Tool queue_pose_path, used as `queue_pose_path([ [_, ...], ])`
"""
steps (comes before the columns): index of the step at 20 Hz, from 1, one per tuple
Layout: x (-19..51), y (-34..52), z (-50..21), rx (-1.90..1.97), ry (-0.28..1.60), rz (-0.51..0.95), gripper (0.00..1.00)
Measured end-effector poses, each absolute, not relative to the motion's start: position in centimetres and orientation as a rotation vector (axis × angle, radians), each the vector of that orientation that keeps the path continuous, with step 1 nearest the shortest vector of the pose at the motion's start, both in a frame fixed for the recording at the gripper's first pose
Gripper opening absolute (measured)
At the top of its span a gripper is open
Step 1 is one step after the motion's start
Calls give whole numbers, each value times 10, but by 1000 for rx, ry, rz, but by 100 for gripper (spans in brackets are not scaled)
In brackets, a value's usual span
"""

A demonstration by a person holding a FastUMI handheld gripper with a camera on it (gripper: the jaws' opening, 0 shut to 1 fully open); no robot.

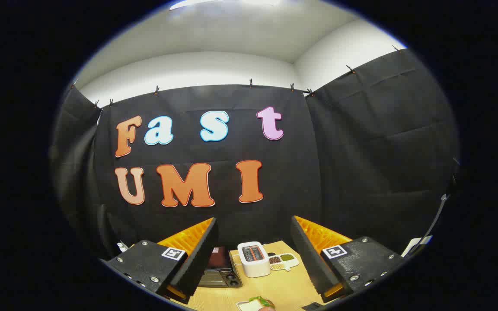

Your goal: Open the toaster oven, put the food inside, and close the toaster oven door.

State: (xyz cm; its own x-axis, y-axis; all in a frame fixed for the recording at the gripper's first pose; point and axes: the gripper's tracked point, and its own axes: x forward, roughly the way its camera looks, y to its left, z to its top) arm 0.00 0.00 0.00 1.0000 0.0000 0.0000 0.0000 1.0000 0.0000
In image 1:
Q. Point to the bread and lettuce sandwich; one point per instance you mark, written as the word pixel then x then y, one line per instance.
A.
pixel 251 305

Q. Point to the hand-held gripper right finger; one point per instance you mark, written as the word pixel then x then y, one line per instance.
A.
pixel 311 259

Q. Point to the ceiling light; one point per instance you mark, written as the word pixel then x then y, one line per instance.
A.
pixel 188 3

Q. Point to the white pop-up toaster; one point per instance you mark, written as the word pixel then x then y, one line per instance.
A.
pixel 255 265

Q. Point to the row of black clips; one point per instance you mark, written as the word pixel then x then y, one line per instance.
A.
pixel 251 82

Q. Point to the black toaster oven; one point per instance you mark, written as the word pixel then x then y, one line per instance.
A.
pixel 221 276

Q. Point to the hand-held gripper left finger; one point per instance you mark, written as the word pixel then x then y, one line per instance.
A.
pixel 199 259

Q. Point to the small white bean dish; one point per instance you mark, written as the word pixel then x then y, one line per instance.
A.
pixel 284 260

